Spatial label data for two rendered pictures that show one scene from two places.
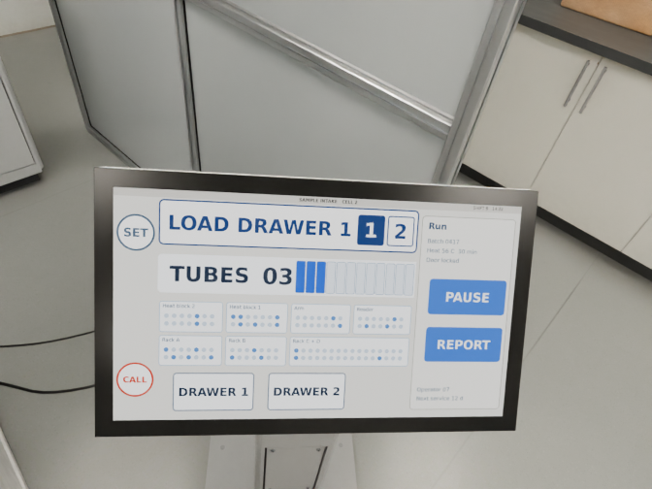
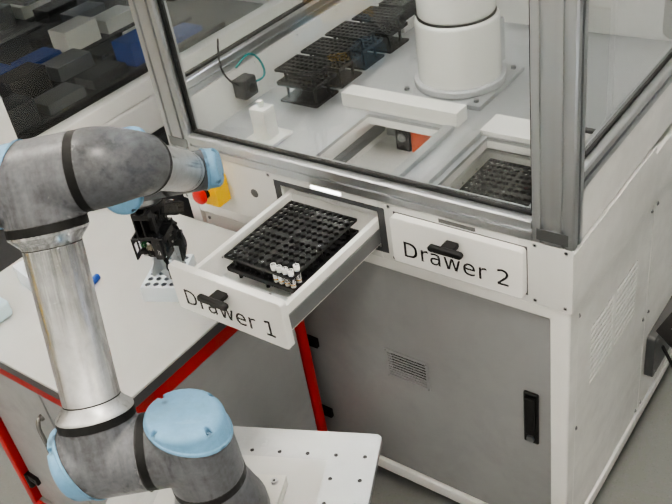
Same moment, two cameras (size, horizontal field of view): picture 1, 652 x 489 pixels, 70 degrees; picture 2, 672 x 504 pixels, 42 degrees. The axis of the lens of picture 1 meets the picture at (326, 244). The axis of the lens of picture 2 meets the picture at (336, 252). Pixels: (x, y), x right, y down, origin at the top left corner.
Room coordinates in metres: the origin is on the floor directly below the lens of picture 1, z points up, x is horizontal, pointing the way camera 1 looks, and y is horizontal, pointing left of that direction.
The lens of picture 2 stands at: (-0.25, -0.73, 1.88)
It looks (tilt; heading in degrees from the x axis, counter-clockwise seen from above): 35 degrees down; 91
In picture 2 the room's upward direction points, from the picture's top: 10 degrees counter-clockwise
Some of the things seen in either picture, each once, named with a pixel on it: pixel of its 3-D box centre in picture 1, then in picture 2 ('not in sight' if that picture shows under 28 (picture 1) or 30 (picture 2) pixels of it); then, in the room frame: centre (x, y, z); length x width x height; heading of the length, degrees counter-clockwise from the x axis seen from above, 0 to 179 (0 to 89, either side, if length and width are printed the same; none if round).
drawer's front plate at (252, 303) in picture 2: not in sight; (229, 303); (-0.49, 0.58, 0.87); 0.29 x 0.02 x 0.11; 139
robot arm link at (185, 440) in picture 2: not in sight; (190, 442); (-0.53, 0.17, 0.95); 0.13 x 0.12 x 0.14; 177
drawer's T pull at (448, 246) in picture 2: not in sight; (448, 248); (-0.06, 0.60, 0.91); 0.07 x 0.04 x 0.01; 139
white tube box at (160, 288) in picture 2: not in sight; (169, 277); (-0.65, 0.83, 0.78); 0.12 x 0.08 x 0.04; 75
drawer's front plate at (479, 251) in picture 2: not in sight; (456, 254); (-0.05, 0.62, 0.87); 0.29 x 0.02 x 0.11; 139
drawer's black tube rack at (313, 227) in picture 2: not in sight; (293, 249); (-0.36, 0.73, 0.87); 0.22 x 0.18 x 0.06; 49
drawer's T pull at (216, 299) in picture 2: not in sight; (216, 298); (-0.51, 0.56, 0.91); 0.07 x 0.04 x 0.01; 139
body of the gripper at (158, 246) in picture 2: not in sight; (153, 226); (-0.64, 0.78, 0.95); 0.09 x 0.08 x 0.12; 76
